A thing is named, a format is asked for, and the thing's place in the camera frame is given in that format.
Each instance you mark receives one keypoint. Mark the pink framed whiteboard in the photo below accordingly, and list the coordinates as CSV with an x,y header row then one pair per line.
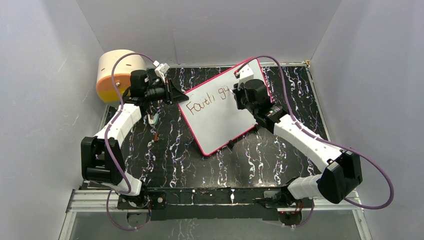
x,y
212,115

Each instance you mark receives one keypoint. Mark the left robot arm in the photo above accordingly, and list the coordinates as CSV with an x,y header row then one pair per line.
x,y
102,160

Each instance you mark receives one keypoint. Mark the beige orange cylindrical container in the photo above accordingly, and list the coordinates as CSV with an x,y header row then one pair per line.
x,y
108,79

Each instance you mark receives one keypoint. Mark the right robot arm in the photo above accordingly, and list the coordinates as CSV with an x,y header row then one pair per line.
x,y
340,170

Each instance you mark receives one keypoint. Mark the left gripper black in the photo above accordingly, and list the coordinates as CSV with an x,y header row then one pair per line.
x,y
172,94

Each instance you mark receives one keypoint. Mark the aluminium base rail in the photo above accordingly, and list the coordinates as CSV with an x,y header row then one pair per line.
x,y
99,200

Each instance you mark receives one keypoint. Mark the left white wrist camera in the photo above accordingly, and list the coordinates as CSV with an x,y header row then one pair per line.
x,y
160,70

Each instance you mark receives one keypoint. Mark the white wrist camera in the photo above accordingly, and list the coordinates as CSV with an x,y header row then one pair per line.
x,y
160,70
243,75

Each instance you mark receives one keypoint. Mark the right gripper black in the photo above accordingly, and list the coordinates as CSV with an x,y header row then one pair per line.
x,y
238,94

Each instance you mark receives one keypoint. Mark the light blue whiteboard eraser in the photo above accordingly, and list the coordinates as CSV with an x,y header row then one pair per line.
x,y
153,119

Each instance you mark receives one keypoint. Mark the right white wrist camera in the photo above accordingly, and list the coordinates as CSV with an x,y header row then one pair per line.
x,y
243,75

